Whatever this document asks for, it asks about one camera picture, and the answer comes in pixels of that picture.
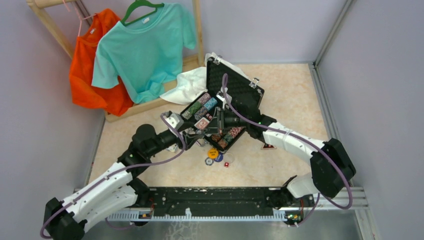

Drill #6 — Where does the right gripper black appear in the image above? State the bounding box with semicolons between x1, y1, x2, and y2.
202;106;249;134

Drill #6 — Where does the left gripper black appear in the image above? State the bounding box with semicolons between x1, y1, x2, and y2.
146;120;203;158

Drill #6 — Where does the red playing card deck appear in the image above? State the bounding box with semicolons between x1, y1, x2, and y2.
194;117;210;130

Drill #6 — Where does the black poker set case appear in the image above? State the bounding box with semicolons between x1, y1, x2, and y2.
181;55;265;153

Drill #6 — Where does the red black triangular card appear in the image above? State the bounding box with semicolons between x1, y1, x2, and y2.
261;143;276;150

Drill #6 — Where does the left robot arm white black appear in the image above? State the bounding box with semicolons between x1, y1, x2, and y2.
40;120;206;240

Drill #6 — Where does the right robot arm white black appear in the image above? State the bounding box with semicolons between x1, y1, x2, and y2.
214;110;357;206

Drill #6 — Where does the red white chip row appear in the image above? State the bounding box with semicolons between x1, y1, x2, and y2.
218;127;244;149

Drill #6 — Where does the blue playing card box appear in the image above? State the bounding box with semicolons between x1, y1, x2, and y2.
166;144;179;153

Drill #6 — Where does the brown chip row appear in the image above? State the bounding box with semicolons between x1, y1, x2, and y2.
210;133;225;143

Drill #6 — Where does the blue grey chip row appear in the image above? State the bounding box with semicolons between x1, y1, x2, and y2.
194;97;218;120

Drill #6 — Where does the yellow big blind button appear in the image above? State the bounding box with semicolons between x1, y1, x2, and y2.
207;148;220;160

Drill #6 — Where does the grey poker chip lower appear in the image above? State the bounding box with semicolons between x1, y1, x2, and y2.
204;157;215;166

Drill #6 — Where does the green white chip row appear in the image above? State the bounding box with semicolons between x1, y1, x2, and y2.
181;92;211;120

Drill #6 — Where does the blue small blind button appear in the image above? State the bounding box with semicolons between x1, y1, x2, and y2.
214;153;224;163

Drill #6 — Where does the white cloth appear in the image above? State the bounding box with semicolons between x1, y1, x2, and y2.
159;66;207;105

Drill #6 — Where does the orange t-shirt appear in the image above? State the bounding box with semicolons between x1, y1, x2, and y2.
68;8;135;117

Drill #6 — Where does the teal t-shirt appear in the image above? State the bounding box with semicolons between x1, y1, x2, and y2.
91;3;197;104

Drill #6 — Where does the green clothes hanger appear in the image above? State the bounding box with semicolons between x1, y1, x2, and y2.
121;0;165;26

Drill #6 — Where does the pink clothes hanger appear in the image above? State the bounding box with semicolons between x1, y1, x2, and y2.
62;0;96;37

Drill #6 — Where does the wooden clothes rack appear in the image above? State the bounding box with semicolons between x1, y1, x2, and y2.
26;0;205;122

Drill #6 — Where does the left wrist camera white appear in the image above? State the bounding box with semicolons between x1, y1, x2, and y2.
164;111;184;130

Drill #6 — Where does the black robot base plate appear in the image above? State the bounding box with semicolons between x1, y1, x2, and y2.
119;186;316;218

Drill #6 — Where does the aluminium frame rail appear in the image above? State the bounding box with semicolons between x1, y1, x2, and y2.
107;187;369;222

